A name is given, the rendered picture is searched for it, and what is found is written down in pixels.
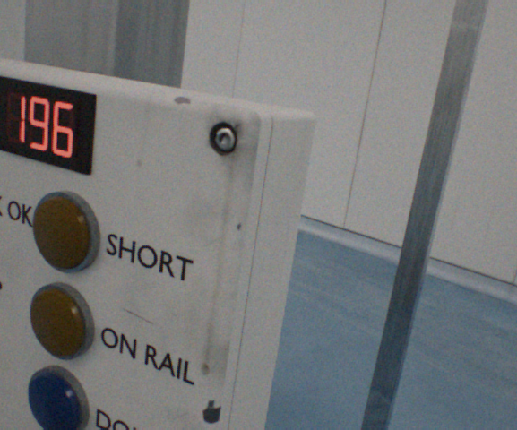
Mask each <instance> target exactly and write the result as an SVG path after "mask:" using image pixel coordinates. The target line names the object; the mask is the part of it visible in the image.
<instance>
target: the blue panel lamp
mask: <svg viewBox="0 0 517 430"><path fill-rule="evenodd" d="M29 404H30V409H31V412H32V414H33V416H34V417H35V419H36V420H37V422H38V423H39V425H40V427H41V428H42V429H43V430H75V429H77V428H76V427H78V425H79V422H80V417H79V409H78V404H77V401H76V398H75V397H74V395H73V392H72V391H71V389H70V386H69V385H68V384H67V383H66V382H65V381H64V380H63V379H62V378H61V377H59V376H57V375H55V374H51V373H41V374H39V375H38V376H37V377H36V378H35V379H34V380H33V381H32V383H31V385H30V388H29Z"/></svg>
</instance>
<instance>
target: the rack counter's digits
mask: <svg viewBox="0 0 517 430"><path fill-rule="evenodd" d="M76 121H77V103H73V102H70V101H64V100H60V99H52V98H48V97H43V96H40V95H34V94H29V93H25V92H21V91H17V90H9V89H5V117H4V142H5V143H10V144H13V145H16V146H20V147H23V148H26V149H30V150H34V151H39V152H43V153H47V154H50V155H54V156H57V157H60V158H64V159H69V160H73V158H74V157H75V139H76Z"/></svg>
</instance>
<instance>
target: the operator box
mask: <svg viewBox="0 0 517 430"><path fill-rule="evenodd" d="M0 75H3V76H8V77H13V78H17V79H22V80H26V81H31V82H40V83H45V84H50V85H55V86H59V87H64V88H69V89H74V90H82V91H87V92H91V93H96V94H97V102H96V106H95V120H94V136H93V152H92V167H91V175H85V174H82V173H79V172H74V171H72V170H68V169H65V168H59V167H56V165H52V164H49V163H45V162H42V161H38V160H35V159H29V158H26V157H23V156H20V155H16V154H13V153H9V152H5V151H2V150H0V196H1V197H2V198H1V199H0V211H1V214H2V216H3V217H1V216H0V282H1V284H2V289H1V290H0V430H43V429H42V428H41V427H40V425H39V423H38V422H37V420H36V419H35V417H34V416H33V414H32V412H31V409H30V404H29V383H30V379H31V377H32V376H33V375H34V374H35V373H36V372H37V371H38V370H40V369H42V368H44V367H46V366H61V367H64V368H65V369H67V370H69V371H70V372H71V373H72V374H73V375H74V376H75V377H76V378H77V379H78V380H79V382H80V383H81V386H82V388H83V390H84V392H86V394H87V397H88V400H89V404H90V419H89V422H88V425H87V426H86V427H85V429H84V430H103V429H100V428H98V427H96V419H97V409H100V411H102V412H104V413H105V414H106V415H108V416H109V417H110V419H111V427H110V428H109V429H108V430H113V424H114V422H116V421H117V420H120V421H123V422H124V423H126V424H127V426H128V428H129V430H133V427H136V429H137V430H264V427H265V420H266V415H267V409H268V404H269V398H270V393H271V382H272V377H273V371H274V366H275V365H276V359H277V354H278V349H279V344H280V333H281V327H282V322H283V315H284V310H285V304H286V299H287V293H288V287H289V277H290V271H291V265H292V261H293V255H295V249H296V243H297V232H298V227H299V221H300V216H301V210H302V204H303V199H304V193H305V187H306V177H307V171H308V166H309V160H310V155H311V149H312V143H313V138H314V132H315V126H316V125H315V121H317V118H315V115H314V114H313V113H311V112H307V111H303V110H297V109H291V108H287V107H282V106H277V105H271V104H265V103H261V102H255V101H250V100H244V99H235V98H229V97H224V96H219V95H213V94H208V93H202V92H198V91H192V90H182V89H177V88H172V87H166V86H160V85H156V84H150V83H146V82H135V81H130V80H125V79H120V78H114V77H108V76H104V75H98V74H94V73H83V72H78V71H73V70H68V69H63V68H56V67H52V66H46V65H42V64H32V63H26V62H21V61H16V60H11V59H3V58H0ZM62 191H68V192H72V193H75V194H79V195H80V196H81V197H82V198H83V199H84V200H85V201H86V202H87V203H88V204H89V205H90V206H91V208H92V209H93V211H94V214H95V216H96V218H97V221H98V224H99V232H100V243H99V251H98V254H97V256H96V259H95V260H94V262H93V263H92V264H91V265H90V266H89V267H87V268H86V269H84V270H81V271H77V272H72V273H64V272H61V271H58V270H56V269H54V268H53V267H52V266H50V265H49V264H48V263H47V262H45V261H44V258H43V257H42V255H41V254H40V252H39V249H38V248H37V246H36V243H35V240H34V236H33V228H32V227H31V226H30V225H29V223H28V221H27V220H26V218H25V224H22V214H21V217H20V219H19V220H11V219H10V217H9V215H8V210H7V207H8V203H9V202H10V201H16V202H18V203H19V205H20V207H21V212H22V205H23V204H25V211H26V210H27V209H28V208H29V206H31V209H30V210H29V213H28V214H27V216H28V218H29V220H30V223H31V225H32V221H33V214H34V211H35V208H36V206H37V204H38V202H39V201H40V199H41V198H42V197H44V196H45V195H46V194H51V193H55V192H62ZM111 233H112V234H116V236H117V240H115V239H114V238H113V237H111V240H112V242H113V243H114V245H115V246H116V250H117V252H116V254H115V255H111V254H109V253H108V252H107V249H109V251H110V252H112V253H113V252H114V249H113V247H112V245H111V244H110V243H109V242H108V236H109V234H111ZM120 237H122V238H123V247H125V248H129V249H132V248H133V241H135V242H136V244H135V255H134V263H132V262H131V260H132V253H131V252H127V251H125V250H122V259H119V258H118V254H119V242H120ZM143 245H148V246H150V247H152V248H154V249H155V251H156V253H157V256H158V261H157V264H156V265H155V266H154V267H153V268H145V267H143V266H142V265H141V264H140V262H139V261H138V254H137V253H138V250H139V248H140V247H141V246H143ZM161 250H163V251H166V252H168V253H170V256H171V258H172V262H171V264H169V267H170V269H171V271H172V273H174V277H175V278H173V277H170V275H169V273H168V269H167V267H166V265H165V264H163V271H162V273H161V272H159V265H160V256H161ZM177 256H180V257H183V258H186V259H188V260H191V261H193V264H191V263H189V262H187V263H186V265H185V280H184V281H182V280H181V273H182V265H183V261H181V260H178V259H177ZM56 281H62V283H65V284H68V285H69V286H71V287H73V288H76V289H77V290H78V291H79V292H80V293H81V294H82V295H83V297H84V298H85V300H86V301H87V303H88V306H89V308H90V310H91V314H92V317H93V321H94V337H93V341H92V343H91V345H90V347H89V349H88V350H87V351H86V352H85V353H83V354H81V355H79V356H78V357H77V358H75V359H73V360H68V361H65V360H60V358H57V357H54V356H52V355H51V354H50V353H48V352H47V351H46V350H45V349H44V348H43V347H42V346H41V344H40V343H39V341H38V339H37V338H36V334H34V332H33V330H32V328H31V324H30V303H31V299H32V298H33V296H34V294H35V293H36V291H37V290H38V289H39V288H42V287H45V286H47V285H49V283H50V284H53V282H56ZM106 328H109V329H112V330H113V331H114V332H115V333H116V335H117V339H118V343H117V345H116V346H115V347H114V348H108V347H107V346H106V345H105V344H104V343H103V341H102V338H101V333H102V331H103V330H105V329H106ZM121 333H123V334H124V335H125V337H126V339H127V341H128V343H129V345H130V347H131V350H132V351H133V349H134V339H136V351H135V359H133V358H132V357H131V354H130V352H129V350H128V347H127V346H126V344H125V341H124V348H123V354H121V353H120V349H119V347H121V342H120V336H122V335H121ZM147 344H150V345H151V346H152V347H154V348H155V349H156V353H157V355H156V356H155V357H154V359H155V362H156V364H157V367H158V368H159V365H160V364H161V362H162V360H163V358H164V357H165V355H166V354H167V353H169V354H170V356H171V361H172V365H173V368H174V373H175V377H173V376H172V374H171V369H170V368H168V367H165V366H163V367H162V368H161V369H160V370H159V369H156V368H155V367H154V364H153V363H152V360H151V358H150V357H149V362H148V365H146V364H145V358H146V349H147ZM179 358H182V361H181V370H180V378H179V379H177V365H178V359H179ZM185 361H188V364H187V373H186V380H190V381H192V382H194V385H192V384H190V383H186V382H184V381H183V375H184V367H185Z"/></svg>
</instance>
